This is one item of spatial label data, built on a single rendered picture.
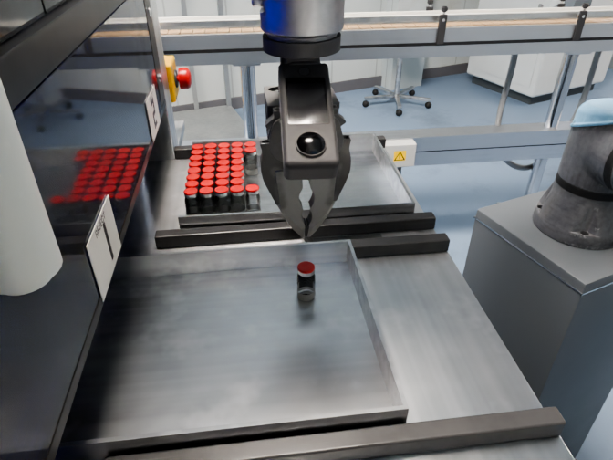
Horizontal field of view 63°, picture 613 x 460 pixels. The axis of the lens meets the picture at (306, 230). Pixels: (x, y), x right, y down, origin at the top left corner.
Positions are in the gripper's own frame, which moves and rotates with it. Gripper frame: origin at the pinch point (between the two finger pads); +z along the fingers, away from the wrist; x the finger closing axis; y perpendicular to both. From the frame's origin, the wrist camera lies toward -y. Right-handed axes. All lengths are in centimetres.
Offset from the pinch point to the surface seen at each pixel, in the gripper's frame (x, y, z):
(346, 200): -9.1, 22.6, 10.2
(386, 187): -16.6, 25.9, 10.2
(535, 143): -103, 120, 50
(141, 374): 18.1, -9.3, 9.9
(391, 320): -9.3, -4.6, 10.4
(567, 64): -109, 122, 20
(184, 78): 17, 51, -2
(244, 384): 7.8, -11.8, 10.0
